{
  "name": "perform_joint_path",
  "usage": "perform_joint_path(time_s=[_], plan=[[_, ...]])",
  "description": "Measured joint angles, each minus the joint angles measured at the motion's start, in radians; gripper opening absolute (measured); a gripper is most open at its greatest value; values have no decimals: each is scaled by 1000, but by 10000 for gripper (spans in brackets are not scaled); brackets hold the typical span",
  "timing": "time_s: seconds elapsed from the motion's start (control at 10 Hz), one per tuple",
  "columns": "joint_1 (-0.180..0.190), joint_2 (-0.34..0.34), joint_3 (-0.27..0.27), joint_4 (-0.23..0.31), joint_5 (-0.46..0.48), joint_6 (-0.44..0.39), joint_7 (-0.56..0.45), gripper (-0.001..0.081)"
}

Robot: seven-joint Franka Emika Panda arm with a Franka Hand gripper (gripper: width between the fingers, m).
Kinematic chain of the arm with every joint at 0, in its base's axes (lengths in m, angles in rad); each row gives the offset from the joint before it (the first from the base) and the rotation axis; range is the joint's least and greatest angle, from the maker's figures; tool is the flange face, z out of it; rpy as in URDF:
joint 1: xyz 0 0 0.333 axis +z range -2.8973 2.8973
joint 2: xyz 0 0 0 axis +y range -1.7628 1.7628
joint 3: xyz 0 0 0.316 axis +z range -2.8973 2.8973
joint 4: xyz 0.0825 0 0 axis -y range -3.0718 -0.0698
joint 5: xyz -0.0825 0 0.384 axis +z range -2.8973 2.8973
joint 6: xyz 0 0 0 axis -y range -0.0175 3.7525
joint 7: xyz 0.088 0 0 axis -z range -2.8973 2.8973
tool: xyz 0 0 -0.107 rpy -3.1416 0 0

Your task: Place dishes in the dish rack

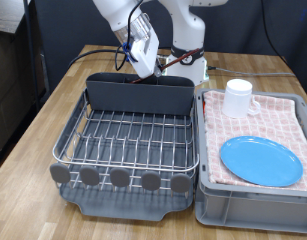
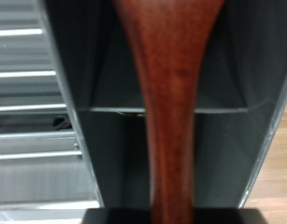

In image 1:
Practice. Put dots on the white plastic mug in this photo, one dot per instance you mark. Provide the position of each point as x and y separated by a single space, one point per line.
236 98

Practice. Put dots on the brown wooden spoon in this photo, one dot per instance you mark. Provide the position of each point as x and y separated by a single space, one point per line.
179 59

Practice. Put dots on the blue round plate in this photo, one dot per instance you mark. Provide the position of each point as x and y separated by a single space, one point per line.
259 161

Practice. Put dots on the brown cardboard box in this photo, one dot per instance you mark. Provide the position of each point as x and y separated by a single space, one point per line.
9 93

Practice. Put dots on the pink checkered cloth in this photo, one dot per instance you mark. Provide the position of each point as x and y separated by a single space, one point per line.
279 116

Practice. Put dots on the grey dish drying rack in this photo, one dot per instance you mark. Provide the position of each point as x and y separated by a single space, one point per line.
116 205

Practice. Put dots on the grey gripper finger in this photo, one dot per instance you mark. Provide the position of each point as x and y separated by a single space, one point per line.
158 71

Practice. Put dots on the dark grey cutlery holder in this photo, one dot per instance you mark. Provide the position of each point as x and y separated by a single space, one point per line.
139 96

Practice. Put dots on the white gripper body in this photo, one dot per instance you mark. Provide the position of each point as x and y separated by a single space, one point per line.
146 55

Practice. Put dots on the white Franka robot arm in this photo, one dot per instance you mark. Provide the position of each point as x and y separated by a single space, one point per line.
188 33

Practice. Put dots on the grey plastic crate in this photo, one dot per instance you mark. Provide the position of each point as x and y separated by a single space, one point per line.
253 210

